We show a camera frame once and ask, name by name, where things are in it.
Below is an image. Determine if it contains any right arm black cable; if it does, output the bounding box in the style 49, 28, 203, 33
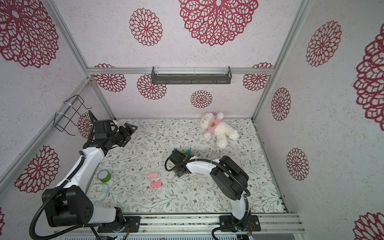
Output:
164, 155, 252, 240

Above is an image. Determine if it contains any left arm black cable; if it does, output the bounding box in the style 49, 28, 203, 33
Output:
29, 155, 86, 240

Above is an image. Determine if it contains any white teddy bear pink shirt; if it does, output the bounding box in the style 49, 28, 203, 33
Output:
200, 112, 240, 149

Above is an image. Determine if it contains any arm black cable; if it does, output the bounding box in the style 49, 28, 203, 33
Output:
29, 155, 86, 240
164, 155, 252, 240

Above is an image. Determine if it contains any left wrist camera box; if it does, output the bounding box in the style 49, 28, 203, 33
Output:
93, 120, 114, 135

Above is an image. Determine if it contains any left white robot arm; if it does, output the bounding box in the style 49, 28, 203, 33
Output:
42, 120, 138, 232

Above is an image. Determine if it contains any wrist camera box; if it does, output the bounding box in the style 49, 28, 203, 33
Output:
93, 120, 114, 135
169, 151, 186, 165

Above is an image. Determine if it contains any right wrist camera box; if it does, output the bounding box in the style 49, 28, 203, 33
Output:
169, 151, 186, 165

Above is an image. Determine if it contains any black wall shelf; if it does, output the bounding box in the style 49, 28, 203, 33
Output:
151, 67, 233, 85

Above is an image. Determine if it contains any clear tape roll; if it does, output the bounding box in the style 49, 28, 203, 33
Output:
87, 184, 109, 202

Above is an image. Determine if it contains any green tape roll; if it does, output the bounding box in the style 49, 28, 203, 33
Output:
97, 170, 112, 184

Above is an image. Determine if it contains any black wire wall rack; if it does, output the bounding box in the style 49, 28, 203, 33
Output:
53, 94, 92, 136

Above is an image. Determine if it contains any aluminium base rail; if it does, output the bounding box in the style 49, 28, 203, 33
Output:
55, 212, 306, 235

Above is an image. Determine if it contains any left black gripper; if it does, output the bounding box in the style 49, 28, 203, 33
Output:
107, 122, 138, 148

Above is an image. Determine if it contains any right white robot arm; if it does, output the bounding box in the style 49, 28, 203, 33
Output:
164, 151, 252, 232

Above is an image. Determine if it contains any hot pink block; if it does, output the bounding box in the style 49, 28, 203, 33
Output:
150, 182, 162, 189

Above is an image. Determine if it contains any light pink block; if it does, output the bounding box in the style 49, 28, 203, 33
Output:
148, 173, 159, 179

